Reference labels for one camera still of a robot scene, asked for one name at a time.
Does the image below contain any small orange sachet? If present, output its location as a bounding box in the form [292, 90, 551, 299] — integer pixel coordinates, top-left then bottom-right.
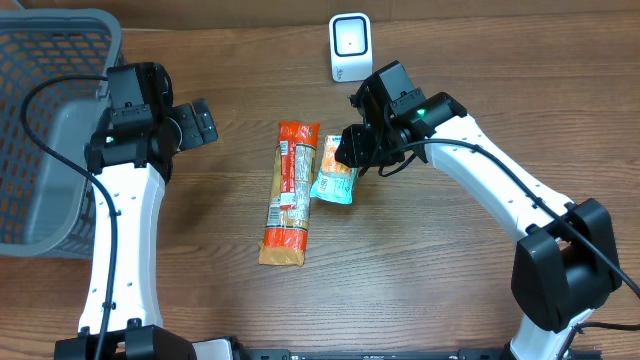
[321, 135, 351, 176]

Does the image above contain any teal snack packet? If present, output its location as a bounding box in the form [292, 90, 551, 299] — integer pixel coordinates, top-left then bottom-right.
[310, 168, 357, 205]

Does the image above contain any orange pasta packet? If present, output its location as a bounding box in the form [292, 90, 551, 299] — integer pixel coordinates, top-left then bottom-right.
[258, 121, 320, 266]

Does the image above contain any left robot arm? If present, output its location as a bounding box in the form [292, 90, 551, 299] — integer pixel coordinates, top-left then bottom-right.
[54, 62, 238, 359]

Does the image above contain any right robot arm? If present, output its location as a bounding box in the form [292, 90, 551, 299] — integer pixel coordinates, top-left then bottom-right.
[336, 61, 624, 359]

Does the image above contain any white barcode scanner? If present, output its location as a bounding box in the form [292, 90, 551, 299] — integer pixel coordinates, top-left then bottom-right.
[328, 12, 373, 83]

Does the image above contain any grey plastic shopping basket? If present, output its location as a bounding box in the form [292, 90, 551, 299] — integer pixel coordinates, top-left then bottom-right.
[0, 8, 126, 259]

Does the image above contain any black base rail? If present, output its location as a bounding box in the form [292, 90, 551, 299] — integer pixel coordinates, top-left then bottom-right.
[239, 347, 604, 360]

